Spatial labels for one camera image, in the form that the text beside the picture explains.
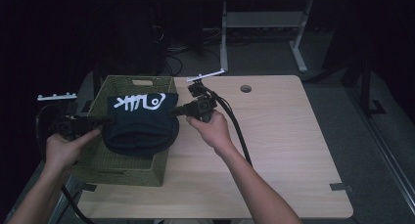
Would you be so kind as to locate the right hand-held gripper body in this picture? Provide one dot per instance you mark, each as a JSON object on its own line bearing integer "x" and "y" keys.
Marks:
{"x": 202, "y": 106}

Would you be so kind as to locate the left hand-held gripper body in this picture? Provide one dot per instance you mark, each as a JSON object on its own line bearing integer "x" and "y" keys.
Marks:
{"x": 70, "y": 124}

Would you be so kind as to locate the dark navy printed garment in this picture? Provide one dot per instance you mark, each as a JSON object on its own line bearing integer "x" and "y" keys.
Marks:
{"x": 140, "y": 129}

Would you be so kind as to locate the green woven basket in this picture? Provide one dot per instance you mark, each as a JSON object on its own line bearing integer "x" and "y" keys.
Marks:
{"x": 130, "y": 170}

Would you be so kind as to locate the person's left hand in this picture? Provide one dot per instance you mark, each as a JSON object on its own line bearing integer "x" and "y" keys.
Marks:
{"x": 63, "y": 150}

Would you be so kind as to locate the person's right hand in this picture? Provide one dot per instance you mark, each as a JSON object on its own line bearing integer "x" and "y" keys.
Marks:
{"x": 213, "y": 132}

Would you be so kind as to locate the black tape strip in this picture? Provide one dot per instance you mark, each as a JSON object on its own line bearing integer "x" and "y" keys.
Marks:
{"x": 88, "y": 187}

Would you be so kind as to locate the grey tape strip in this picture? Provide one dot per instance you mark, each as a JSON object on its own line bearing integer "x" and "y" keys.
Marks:
{"x": 341, "y": 187}

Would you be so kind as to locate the black metal stand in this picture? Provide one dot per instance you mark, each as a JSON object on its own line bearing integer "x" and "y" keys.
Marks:
{"x": 365, "y": 87}

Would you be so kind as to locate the black floor bracket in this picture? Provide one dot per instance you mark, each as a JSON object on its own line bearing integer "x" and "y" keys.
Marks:
{"x": 86, "y": 106}

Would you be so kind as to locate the aluminium rail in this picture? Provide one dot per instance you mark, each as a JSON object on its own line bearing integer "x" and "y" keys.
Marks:
{"x": 63, "y": 201}
{"x": 381, "y": 145}

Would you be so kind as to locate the grey metal frame desk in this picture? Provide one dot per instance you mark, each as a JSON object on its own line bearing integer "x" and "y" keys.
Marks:
{"x": 264, "y": 19}

